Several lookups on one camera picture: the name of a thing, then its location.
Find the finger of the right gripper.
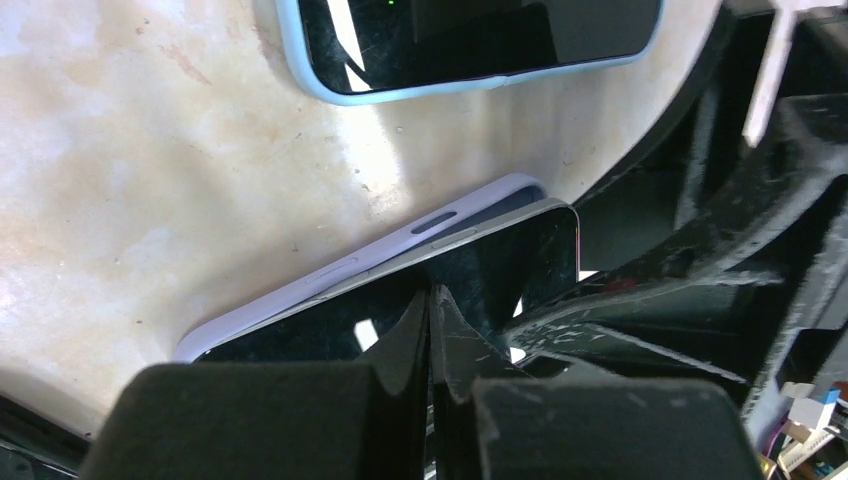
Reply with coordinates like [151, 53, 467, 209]
[506, 1, 847, 418]

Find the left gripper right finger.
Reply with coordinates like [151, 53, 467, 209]
[429, 285, 762, 479]

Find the silver-edged black phone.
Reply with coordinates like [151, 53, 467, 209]
[198, 198, 579, 363]

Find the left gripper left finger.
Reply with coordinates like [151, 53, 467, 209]
[80, 291, 429, 479]

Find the light blue phone case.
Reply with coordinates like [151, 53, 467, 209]
[274, 0, 667, 107]

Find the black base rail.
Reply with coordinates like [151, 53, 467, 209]
[1, 395, 92, 479]

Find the lavender phone case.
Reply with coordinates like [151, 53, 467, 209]
[172, 173, 547, 363]

